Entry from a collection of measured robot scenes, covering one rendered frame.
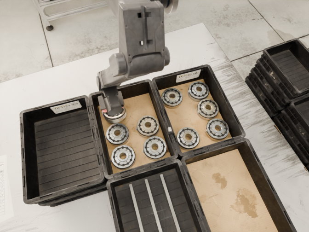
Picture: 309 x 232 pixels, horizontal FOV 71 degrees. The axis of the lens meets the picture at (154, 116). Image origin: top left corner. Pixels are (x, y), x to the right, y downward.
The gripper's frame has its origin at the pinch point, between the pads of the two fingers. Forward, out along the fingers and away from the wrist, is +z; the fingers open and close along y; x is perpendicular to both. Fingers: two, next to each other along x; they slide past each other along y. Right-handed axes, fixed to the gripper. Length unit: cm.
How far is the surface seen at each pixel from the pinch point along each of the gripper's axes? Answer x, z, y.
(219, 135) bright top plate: -25.5, 0.4, 42.5
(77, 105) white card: 6.8, 1.0, -15.7
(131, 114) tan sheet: -2.5, 5.3, 7.3
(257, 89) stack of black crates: 14, 59, 113
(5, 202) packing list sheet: -24, 18, -58
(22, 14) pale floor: 197, 100, -78
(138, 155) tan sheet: -23.2, 4.2, 5.2
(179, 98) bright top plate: -2.1, 2.0, 31.9
